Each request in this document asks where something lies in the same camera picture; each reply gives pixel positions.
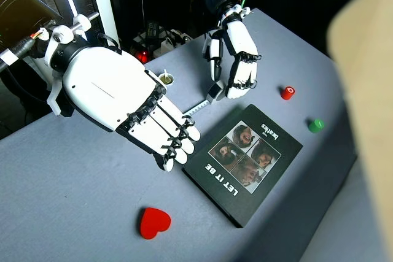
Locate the small white cup with stick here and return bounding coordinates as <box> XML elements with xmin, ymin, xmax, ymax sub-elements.
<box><xmin>158</xmin><ymin>69</ymin><xmax>176</xmax><ymax>87</ymax></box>

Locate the black Beatles hardcover book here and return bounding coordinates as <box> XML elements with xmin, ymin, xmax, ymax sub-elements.
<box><xmin>181</xmin><ymin>104</ymin><xmax>304</xmax><ymax>229</ymax></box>

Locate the green toy cylinder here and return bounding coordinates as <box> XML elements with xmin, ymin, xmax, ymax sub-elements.
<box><xmin>308</xmin><ymin>117</ymin><xmax>325</xmax><ymax>134</ymax></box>

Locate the red toy cylinder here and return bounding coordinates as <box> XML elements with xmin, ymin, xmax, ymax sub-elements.
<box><xmin>280</xmin><ymin>85</ymin><xmax>296</xmax><ymax>101</ymax></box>

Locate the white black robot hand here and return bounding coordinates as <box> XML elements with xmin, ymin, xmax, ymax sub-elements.
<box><xmin>62</xmin><ymin>45</ymin><xmax>201</xmax><ymax>173</ymax></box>
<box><xmin>201</xmin><ymin>18</ymin><xmax>262</xmax><ymax>101</ymax></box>

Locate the beige panel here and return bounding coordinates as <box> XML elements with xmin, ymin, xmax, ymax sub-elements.
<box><xmin>327</xmin><ymin>0</ymin><xmax>393</xmax><ymax>262</ymax></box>

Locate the grey table cloth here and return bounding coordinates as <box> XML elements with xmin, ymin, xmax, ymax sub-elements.
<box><xmin>0</xmin><ymin>7</ymin><xmax>360</xmax><ymax>262</ymax></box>

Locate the red wooden heart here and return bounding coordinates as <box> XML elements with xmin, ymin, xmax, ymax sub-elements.
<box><xmin>138</xmin><ymin>207</ymin><xmax>172</xmax><ymax>241</ymax></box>

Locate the thin white cable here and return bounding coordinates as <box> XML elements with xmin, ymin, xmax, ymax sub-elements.
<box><xmin>138</xmin><ymin>0</ymin><xmax>154</xmax><ymax>42</ymax></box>

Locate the white grey tape measure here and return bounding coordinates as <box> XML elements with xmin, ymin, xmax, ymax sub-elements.
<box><xmin>182</xmin><ymin>80</ymin><xmax>227</xmax><ymax>117</ymax></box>

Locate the black power adapter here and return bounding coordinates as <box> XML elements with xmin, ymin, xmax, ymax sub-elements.
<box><xmin>146</xmin><ymin>21</ymin><xmax>160</xmax><ymax>41</ymax></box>

